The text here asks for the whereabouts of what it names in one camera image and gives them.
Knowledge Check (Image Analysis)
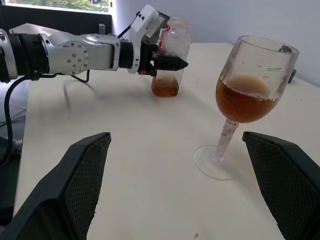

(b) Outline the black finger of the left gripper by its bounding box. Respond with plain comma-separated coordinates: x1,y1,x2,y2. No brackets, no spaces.
152,53,189,72

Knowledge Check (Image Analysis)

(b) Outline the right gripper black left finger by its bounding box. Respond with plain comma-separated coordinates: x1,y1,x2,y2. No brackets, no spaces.
0,131,112,240

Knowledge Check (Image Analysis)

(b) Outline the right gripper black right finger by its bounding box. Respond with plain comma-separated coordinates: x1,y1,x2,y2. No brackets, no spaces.
241,130,320,240

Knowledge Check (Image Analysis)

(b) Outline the clear bottle with brown drink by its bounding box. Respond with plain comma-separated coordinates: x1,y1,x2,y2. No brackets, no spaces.
150,15,192,98

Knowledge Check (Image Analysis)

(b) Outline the clear wine glass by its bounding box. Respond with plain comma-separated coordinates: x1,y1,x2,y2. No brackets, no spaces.
193,34,300,181

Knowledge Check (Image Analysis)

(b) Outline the window with green view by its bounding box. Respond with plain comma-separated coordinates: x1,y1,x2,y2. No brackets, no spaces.
0,0,111,14

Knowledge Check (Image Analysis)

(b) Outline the small dark device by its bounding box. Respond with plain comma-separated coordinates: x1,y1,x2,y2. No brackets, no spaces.
287,68,298,85

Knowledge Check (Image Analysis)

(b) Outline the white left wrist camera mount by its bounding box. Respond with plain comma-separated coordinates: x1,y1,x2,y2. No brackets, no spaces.
127,4,171,75

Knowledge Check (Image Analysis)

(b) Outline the black camera cable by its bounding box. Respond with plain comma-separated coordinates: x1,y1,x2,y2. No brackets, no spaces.
116,11,141,40

